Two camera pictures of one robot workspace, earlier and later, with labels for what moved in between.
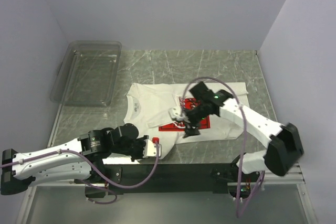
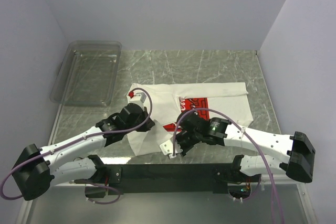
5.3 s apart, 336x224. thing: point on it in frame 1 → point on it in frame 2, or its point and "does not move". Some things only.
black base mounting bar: x=140 y=179 does not move
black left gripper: x=140 y=155 → x=147 y=126
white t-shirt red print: x=148 y=107 does not move
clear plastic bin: x=87 y=75 does not move
